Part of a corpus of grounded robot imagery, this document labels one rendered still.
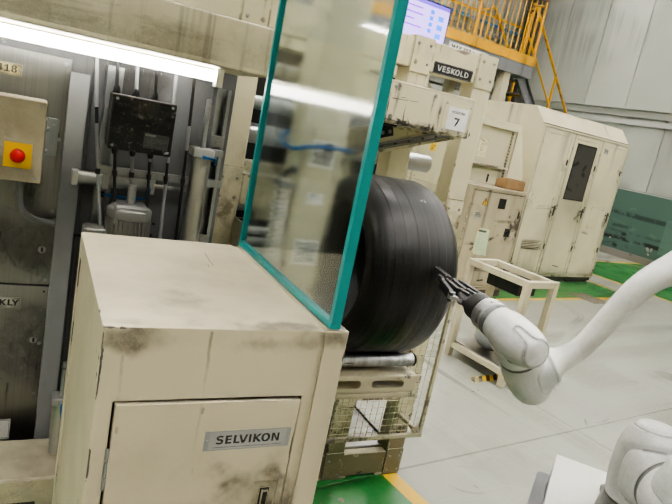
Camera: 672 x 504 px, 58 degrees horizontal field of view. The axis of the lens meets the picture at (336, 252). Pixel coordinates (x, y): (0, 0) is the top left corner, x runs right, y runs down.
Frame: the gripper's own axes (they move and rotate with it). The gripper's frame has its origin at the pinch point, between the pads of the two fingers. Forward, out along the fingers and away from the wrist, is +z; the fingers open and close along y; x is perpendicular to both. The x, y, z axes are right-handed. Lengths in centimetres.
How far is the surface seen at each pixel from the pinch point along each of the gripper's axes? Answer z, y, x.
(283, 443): -52, 64, 10
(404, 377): 7.7, -5.7, 40.0
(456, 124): 55, -29, -36
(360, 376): 8.0, 10.7, 39.5
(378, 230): 12.8, 16.8, -7.2
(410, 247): 6.7, 8.7, -5.3
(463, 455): 70, -114, 136
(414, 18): 399, -200, -85
